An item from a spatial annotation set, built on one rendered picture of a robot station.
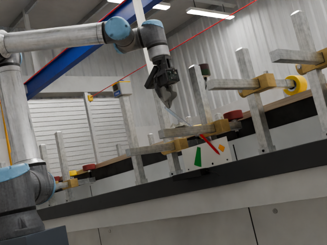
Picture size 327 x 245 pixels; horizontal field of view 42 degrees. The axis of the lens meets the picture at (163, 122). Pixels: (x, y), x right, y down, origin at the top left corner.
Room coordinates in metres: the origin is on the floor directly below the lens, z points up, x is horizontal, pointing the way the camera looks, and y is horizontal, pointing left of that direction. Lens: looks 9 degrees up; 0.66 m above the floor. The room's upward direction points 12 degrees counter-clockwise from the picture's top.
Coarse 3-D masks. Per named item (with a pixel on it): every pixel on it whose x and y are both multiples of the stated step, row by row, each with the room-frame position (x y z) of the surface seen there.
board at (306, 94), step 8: (296, 96) 1.62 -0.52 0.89; (304, 96) 1.59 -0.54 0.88; (272, 104) 1.70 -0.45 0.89; (280, 104) 1.67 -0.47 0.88; (288, 104) 1.66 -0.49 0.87; (248, 112) 1.79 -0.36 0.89; (240, 120) 1.84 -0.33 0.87; (184, 136) 2.10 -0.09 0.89; (192, 136) 2.06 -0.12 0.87; (152, 144) 2.29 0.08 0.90; (112, 160) 2.58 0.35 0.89; (120, 160) 2.53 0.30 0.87; (96, 168) 2.73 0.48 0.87
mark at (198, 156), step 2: (198, 148) 1.75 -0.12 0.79; (198, 150) 1.75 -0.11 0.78; (196, 152) 1.76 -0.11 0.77; (198, 152) 1.75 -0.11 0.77; (200, 152) 1.74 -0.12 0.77; (196, 154) 1.76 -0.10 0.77; (198, 154) 1.75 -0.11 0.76; (200, 154) 1.74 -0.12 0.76; (196, 156) 1.76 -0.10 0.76; (198, 156) 1.75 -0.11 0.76; (200, 156) 1.74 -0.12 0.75; (196, 158) 1.76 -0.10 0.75; (198, 158) 1.75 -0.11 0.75; (200, 158) 1.74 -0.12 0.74; (196, 160) 1.76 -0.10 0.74; (198, 160) 1.76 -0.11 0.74; (200, 160) 1.75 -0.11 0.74; (196, 162) 1.77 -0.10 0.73; (198, 162) 1.76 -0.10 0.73; (200, 162) 1.75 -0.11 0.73; (194, 164) 1.78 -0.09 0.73; (196, 164) 1.77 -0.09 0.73; (198, 164) 1.76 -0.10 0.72; (200, 164) 1.75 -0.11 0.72; (200, 166) 1.75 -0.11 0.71
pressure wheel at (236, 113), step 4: (228, 112) 1.74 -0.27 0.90; (232, 112) 1.73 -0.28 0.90; (236, 112) 1.73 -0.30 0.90; (240, 112) 1.74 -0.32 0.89; (224, 116) 1.76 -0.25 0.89; (228, 116) 1.74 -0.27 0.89; (232, 116) 1.73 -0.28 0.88; (236, 116) 1.73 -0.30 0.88; (240, 116) 1.74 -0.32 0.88; (228, 120) 1.75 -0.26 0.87; (232, 120) 1.76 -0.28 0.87; (236, 120) 1.76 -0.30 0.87; (236, 132) 1.77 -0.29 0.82; (236, 136) 1.77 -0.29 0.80
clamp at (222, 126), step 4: (220, 120) 1.64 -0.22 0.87; (224, 120) 1.65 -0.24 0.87; (216, 124) 1.65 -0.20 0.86; (220, 124) 1.64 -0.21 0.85; (224, 124) 1.65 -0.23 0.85; (228, 124) 1.66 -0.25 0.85; (216, 128) 1.66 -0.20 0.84; (220, 128) 1.64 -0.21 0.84; (224, 128) 1.65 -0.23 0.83; (228, 128) 1.66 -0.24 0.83; (216, 132) 1.66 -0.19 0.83; (220, 132) 1.65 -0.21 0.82; (224, 132) 1.68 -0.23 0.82; (200, 136) 1.73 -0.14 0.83; (204, 136) 1.71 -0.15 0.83; (208, 136) 1.69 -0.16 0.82
